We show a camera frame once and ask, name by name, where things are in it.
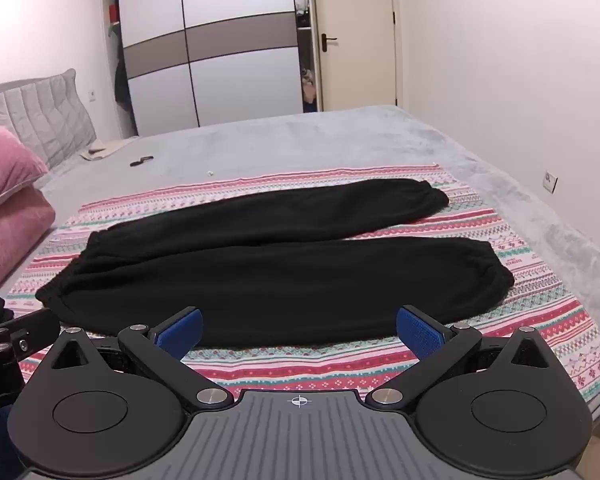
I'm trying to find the grey padded headboard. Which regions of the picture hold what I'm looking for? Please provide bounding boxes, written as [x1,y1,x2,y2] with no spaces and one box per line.
[0,68,97,171]

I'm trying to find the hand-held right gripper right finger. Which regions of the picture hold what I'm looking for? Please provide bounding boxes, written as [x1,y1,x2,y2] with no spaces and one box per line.
[365,304,549,407]

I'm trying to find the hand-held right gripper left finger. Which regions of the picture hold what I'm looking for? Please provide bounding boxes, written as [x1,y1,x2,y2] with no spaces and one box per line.
[47,306,234,408]

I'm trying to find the pink pillow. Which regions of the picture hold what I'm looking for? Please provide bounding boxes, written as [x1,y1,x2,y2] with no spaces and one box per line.
[0,126,49,221]
[0,190,56,293]

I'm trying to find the white and brown wardrobe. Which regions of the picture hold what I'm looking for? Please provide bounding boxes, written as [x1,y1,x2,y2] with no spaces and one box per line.
[101,0,322,138]

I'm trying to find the beige cloth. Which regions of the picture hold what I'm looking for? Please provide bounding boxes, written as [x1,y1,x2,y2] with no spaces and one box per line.
[80,141,126,161]

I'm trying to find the black pants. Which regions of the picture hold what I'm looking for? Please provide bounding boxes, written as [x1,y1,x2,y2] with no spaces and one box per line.
[35,177,515,348]

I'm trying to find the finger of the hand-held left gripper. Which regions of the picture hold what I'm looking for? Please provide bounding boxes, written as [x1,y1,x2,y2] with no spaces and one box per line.
[0,307,62,363]

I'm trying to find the striped patterned blanket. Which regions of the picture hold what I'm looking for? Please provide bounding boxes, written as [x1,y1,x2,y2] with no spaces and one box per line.
[2,162,600,408]

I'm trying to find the beige bag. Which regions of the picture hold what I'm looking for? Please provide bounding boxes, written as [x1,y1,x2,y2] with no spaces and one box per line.
[302,67,317,111]

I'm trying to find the cream door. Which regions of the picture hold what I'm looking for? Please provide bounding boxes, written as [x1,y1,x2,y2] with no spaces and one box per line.
[312,0,403,112]

